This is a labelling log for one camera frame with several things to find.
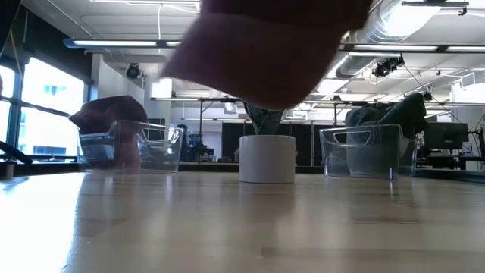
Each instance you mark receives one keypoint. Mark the red denim baseball cap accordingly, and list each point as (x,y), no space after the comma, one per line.
(265,53)
(110,112)

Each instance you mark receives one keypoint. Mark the green denim baseball cap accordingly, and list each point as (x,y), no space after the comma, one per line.
(407,113)

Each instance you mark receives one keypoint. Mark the green snake plant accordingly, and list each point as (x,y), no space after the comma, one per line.
(265,121)

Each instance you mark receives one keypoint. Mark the white plant pot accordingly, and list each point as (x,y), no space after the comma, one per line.
(267,159)

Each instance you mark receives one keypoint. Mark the clear plastic bin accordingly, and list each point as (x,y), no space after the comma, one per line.
(159,151)
(363,155)

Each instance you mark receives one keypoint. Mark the long ceiling light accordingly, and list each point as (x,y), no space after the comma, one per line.
(113,43)
(398,48)

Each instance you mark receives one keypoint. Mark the large window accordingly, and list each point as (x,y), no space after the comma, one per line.
(49,113)

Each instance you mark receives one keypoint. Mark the black background monitor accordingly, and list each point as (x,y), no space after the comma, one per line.
(446,135)

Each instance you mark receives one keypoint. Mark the black aluminium frame rail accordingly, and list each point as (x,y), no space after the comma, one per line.
(212,167)

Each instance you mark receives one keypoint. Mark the black ceiling camera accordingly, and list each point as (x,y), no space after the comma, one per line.
(133,71)
(386,66)

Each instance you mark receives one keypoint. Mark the silver ventilation duct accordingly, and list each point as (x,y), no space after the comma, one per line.
(382,22)

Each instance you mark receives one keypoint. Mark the black diagonal frame strut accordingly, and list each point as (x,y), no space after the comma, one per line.
(15,151)

